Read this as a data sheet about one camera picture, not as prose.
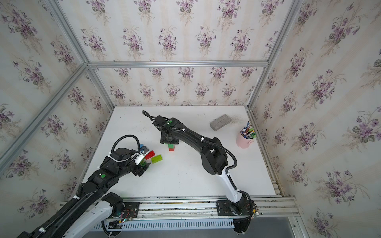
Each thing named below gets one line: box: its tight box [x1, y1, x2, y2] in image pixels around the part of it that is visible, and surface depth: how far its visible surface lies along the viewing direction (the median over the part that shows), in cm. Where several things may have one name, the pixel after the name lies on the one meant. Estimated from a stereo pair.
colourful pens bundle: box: [240, 120, 257, 140], surface depth 94 cm
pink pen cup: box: [236, 129, 256, 149], surface depth 92 cm
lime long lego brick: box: [150, 154, 163, 164], surface depth 92 cm
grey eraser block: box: [209, 114, 231, 132], surface depth 109 cm
